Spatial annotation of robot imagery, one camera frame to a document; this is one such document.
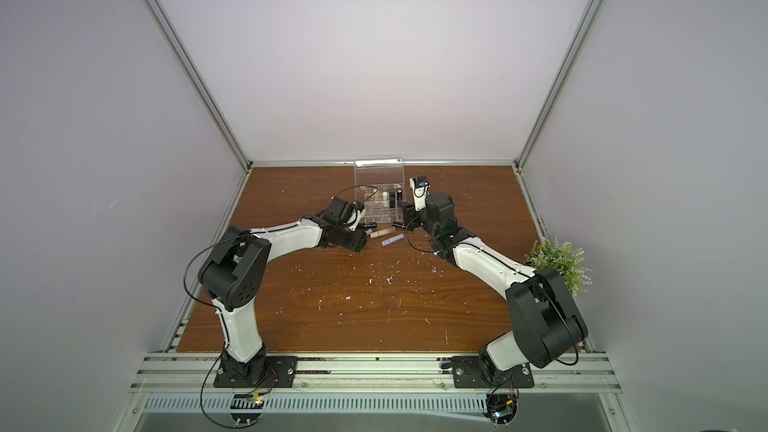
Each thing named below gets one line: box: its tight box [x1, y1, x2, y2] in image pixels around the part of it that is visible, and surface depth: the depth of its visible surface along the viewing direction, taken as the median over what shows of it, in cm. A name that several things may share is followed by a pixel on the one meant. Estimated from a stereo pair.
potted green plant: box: [524, 237, 593, 297], surface depth 76 cm
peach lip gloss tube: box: [370, 227, 397, 238], surface depth 100 cm
